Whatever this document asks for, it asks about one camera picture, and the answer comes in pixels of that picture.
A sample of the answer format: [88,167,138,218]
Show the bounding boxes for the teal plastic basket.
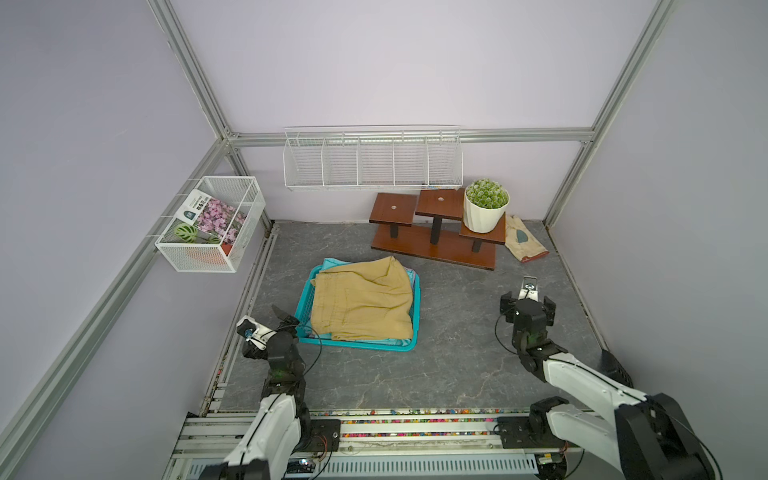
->
[293,263,422,353]

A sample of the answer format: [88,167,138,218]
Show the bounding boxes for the khaki pants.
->
[310,256,414,341]

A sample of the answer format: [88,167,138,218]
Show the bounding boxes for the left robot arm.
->
[200,306,310,479]

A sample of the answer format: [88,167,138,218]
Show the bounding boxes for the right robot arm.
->
[497,283,724,479]

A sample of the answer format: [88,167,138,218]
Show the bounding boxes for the beige glove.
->
[504,215,549,263]

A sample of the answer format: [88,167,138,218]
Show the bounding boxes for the white pot green plant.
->
[463,179,510,234]

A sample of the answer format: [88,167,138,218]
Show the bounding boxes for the brown wooden tiered stand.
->
[369,189,506,270]

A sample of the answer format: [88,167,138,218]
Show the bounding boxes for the pink artificial flowers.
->
[194,198,246,245]

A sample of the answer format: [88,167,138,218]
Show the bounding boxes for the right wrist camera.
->
[518,275,539,301]

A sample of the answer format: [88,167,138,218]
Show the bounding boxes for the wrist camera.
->
[518,275,539,301]
[236,316,276,350]

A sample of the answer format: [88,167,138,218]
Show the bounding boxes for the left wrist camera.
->
[236,316,276,350]

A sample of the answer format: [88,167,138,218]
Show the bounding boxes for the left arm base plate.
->
[296,418,341,453]

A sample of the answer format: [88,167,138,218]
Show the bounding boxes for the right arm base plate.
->
[492,416,566,450]

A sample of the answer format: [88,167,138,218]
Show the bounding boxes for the white wire basket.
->
[155,176,265,273]

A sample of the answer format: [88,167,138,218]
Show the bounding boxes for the white wire wall shelf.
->
[282,124,464,190]

